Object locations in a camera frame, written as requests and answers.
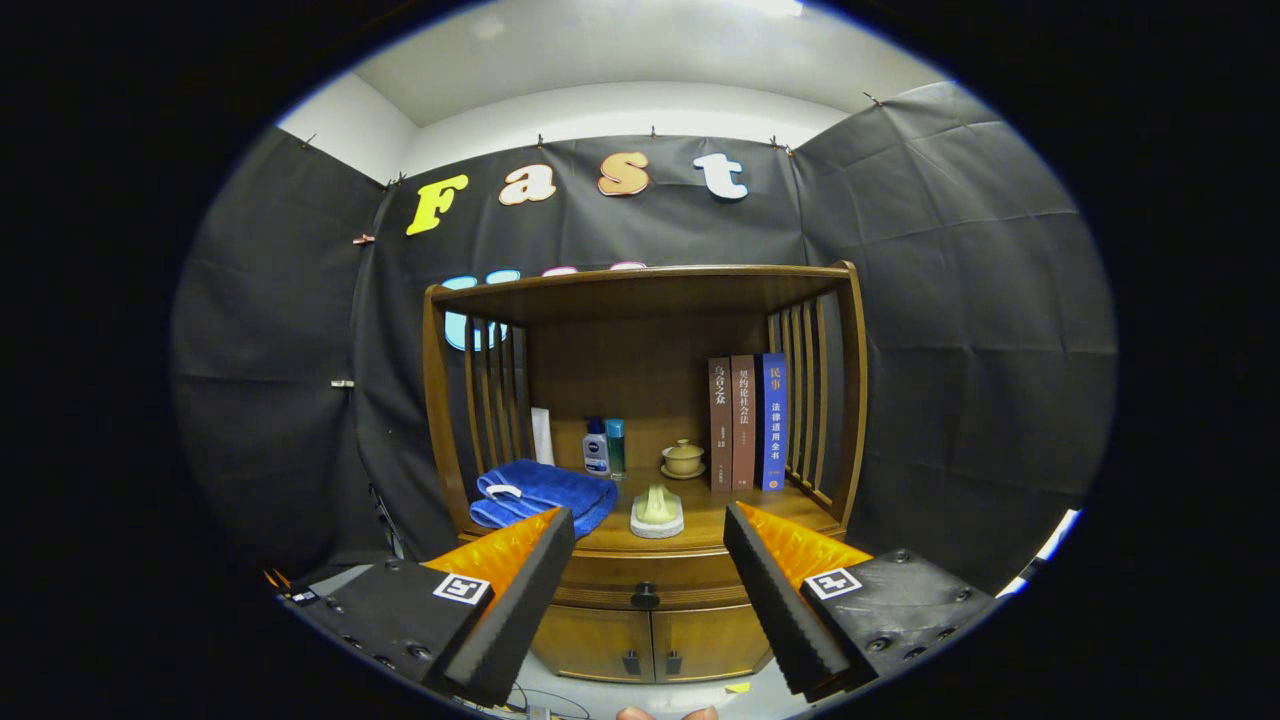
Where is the wooden cabinet door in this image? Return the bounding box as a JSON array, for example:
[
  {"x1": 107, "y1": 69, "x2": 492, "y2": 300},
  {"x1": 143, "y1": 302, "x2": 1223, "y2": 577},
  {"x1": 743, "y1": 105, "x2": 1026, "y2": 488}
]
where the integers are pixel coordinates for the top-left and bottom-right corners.
[
  {"x1": 533, "y1": 605, "x2": 654, "y2": 685},
  {"x1": 652, "y1": 603, "x2": 776, "y2": 685}
]

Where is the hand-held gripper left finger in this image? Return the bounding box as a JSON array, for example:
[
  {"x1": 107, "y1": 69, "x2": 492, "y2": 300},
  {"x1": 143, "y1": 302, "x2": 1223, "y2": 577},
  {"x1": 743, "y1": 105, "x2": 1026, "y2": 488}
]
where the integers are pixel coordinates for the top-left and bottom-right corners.
[{"x1": 280, "y1": 506, "x2": 577, "y2": 707}]

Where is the reddish brown book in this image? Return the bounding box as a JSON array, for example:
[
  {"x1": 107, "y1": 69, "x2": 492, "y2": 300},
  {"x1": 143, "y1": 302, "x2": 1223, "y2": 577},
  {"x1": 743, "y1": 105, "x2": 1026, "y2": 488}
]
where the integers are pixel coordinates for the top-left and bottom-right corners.
[{"x1": 730, "y1": 355, "x2": 758, "y2": 492}]

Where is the beige lidded teacup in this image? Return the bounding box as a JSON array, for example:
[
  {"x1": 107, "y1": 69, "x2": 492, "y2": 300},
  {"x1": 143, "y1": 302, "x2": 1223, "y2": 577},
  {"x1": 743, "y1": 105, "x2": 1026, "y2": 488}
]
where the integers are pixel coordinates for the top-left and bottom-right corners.
[{"x1": 660, "y1": 439, "x2": 707, "y2": 481}]

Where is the wooden drawer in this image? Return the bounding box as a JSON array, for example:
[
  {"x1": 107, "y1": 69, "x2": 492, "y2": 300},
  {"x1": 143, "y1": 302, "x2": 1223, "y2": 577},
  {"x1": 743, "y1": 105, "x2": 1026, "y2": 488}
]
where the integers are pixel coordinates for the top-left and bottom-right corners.
[{"x1": 553, "y1": 548, "x2": 761, "y2": 611}]

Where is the dark brown book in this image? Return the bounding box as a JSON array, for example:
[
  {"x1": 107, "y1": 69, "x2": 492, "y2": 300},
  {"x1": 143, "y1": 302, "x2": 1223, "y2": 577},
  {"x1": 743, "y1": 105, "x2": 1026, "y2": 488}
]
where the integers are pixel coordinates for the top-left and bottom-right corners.
[{"x1": 708, "y1": 357, "x2": 733, "y2": 493}]

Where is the thin black floor cable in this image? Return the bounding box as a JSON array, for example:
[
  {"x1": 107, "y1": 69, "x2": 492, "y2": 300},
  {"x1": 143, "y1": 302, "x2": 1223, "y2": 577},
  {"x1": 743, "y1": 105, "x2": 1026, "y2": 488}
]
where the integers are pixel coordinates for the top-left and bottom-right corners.
[{"x1": 505, "y1": 685, "x2": 591, "y2": 719}]

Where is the white object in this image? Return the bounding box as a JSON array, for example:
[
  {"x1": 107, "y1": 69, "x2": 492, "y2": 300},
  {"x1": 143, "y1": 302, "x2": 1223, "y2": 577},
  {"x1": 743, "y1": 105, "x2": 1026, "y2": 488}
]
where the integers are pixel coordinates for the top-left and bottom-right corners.
[{"x1": 1000, "y1": 508, "x2": 1083, "y2": 598}]

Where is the blue book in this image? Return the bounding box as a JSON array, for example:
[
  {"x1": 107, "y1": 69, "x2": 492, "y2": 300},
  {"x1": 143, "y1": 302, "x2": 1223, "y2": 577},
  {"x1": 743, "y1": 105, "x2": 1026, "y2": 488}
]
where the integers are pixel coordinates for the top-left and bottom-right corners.
[{"x1": 755, "y1": 352, "x2": 789, "y2": 492}]

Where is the wooden cabinet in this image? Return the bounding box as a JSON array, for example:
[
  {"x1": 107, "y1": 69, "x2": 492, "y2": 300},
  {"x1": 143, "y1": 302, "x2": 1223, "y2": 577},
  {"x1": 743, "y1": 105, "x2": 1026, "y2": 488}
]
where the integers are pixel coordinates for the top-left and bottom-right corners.
[{"x1": 422, "y1": 261, "x2": 869, "y2": 685}]

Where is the blue folded towel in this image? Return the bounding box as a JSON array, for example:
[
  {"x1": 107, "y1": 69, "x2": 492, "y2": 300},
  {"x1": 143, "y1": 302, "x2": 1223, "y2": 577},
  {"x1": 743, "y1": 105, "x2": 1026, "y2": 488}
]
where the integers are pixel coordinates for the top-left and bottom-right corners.
[{"x1": 469, "y1": 459, "x2": 619, "y2": 541}]

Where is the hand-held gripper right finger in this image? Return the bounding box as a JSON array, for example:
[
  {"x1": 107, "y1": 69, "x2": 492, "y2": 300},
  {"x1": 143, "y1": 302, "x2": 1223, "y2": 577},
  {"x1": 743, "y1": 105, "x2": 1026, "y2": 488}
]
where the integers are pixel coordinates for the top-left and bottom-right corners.
[{"x1": 722, "y1": 501, "x2": 1001, "y2": 703}]

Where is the green scrub brush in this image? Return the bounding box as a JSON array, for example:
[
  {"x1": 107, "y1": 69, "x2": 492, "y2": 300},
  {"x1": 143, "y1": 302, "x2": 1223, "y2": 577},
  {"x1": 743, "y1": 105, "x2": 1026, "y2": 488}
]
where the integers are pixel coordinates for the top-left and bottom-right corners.
[{"x1": 630, "y1": 484, "x2": 686, "y2": 540}]

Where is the wooden countertop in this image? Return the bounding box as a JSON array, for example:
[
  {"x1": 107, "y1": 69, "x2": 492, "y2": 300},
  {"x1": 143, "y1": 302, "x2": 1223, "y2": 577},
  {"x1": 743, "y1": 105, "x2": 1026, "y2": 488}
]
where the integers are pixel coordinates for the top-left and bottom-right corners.
[{"x1": 458, "y1": 478, "x2": 846, "y2": 553}]

